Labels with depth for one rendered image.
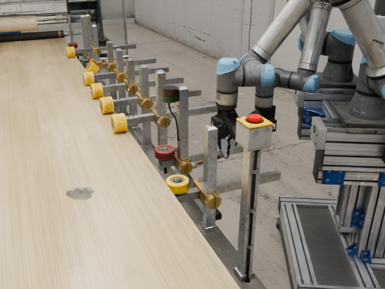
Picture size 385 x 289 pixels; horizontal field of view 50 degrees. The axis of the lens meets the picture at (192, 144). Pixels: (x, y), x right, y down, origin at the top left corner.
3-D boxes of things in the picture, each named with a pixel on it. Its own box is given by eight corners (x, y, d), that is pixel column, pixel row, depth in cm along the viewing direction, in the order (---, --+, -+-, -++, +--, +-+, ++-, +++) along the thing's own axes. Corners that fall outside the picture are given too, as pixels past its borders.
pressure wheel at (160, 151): (171, 166, 172) (171, 141, 167) (178, 175, 166) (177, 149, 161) (153, 170, 170) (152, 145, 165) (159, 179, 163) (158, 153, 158)
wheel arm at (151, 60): (154, 62, 281) (154, 57, 279) (156, 62, 278) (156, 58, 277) (101, 67, 268) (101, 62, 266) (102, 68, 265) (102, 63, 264)
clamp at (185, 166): (180, 159, 174) (180, 148, 172) (193, 173, 163) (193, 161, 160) (168, 161, 172) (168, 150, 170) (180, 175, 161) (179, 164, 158)
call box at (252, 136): (256, 140, 113) (259, 113, 110) (271, 150, 107) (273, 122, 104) (234, 144, 111) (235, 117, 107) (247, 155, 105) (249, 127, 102)
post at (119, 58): (126, 124, 259) (121, 47, 239) (128, 126, 256) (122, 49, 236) (121, 125, 258) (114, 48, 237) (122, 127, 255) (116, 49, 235)
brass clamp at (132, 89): (133, 86, 232) (132, 78, 230) (140, 93, 221) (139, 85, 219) (122, 88, 230) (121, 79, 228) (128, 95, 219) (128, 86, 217)
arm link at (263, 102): (260, 99, 167) (251, 93, 174) (260, 110, 169) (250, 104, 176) (277, 97, 170) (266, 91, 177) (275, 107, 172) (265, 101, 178)
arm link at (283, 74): (295, 86, 179) (285, 92, 170) (272, 81, 184) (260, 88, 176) (297, 68, 175) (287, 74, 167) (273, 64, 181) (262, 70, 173)
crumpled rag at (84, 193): (97, 189, 136) (97, 183, 135) (89, 200, 130) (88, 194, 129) (72, 187, 137) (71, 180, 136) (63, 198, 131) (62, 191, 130)
